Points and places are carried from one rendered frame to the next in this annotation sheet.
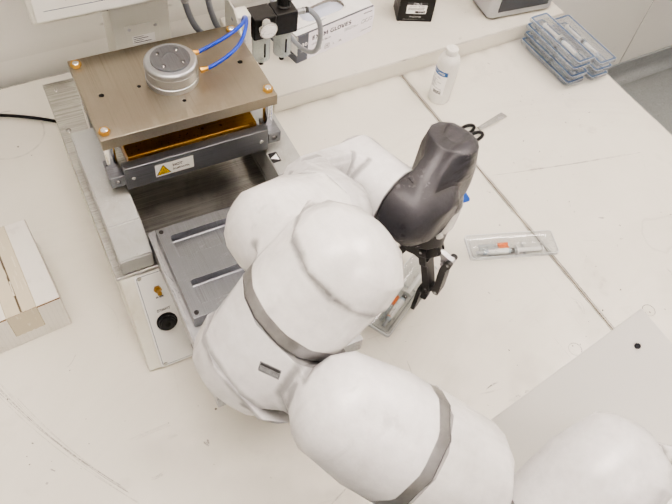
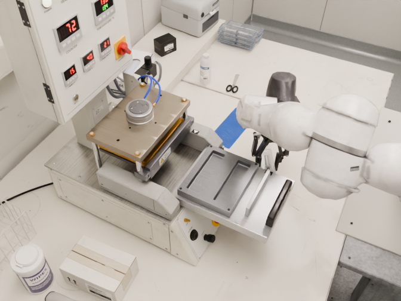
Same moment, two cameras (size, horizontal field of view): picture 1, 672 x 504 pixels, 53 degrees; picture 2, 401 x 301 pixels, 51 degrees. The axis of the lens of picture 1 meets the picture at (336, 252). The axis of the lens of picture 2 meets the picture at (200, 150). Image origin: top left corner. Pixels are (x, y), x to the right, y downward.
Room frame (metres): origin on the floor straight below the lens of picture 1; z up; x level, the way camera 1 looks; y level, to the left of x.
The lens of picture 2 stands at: (-0.10, 0.55, 1.93)
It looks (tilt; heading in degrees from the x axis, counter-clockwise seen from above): 47 degrees down; 332
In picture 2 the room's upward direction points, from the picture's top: 1 degrees clockwise
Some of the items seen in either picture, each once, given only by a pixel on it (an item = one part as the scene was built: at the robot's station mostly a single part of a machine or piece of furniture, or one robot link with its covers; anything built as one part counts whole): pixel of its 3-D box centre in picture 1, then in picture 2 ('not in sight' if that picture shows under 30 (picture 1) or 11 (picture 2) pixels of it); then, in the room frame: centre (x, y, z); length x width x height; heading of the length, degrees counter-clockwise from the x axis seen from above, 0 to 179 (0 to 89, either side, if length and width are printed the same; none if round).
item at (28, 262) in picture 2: not in sight; (33, 269); (0.62, 0.70, 0.82); 0.09 x 0.09 x 0.15
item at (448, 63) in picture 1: (445, 73); (205, 68); (1.25, -0.17, 0.82); 0.05 x 0.05 x 0.14
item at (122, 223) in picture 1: (111, 197); (138, 190); (0.64, 0.37, 0.96); 0.25 x 0.05 x 0.07; 35
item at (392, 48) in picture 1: (398, 22); (161, 58); (1.48, -0.05, 0.77); 0.84 x 0.30 x 0.04; 127
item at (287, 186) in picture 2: not in sight; (279, 202); (0.41, 0.04, 0.99); 0.15 x 0.02 x 0.04; 125
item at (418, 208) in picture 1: (428, 185); (283, 101); (0.64, -0.11, 1.12); 0.18 x 0.10 x 0.13; 147
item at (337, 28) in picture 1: (321, 20); (132, 72); (1.35, 0.13, 0.83); 0.23 x 0.12 x 0.07; 137
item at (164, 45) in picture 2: (414, 2); (164, 44); (1.49, -0.08, 0.83); 0.09 x 0.06 x 0.07; 103
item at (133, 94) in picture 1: (179, 75); (135, 115); (0.81, 0.29, 1.08); 0.31 x 0.24 x 0.13; 125
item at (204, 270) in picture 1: (239, 255); (219, 178); (0.56, 0.14, 0.98); 0.20 x 0.17 x 0.03; 125
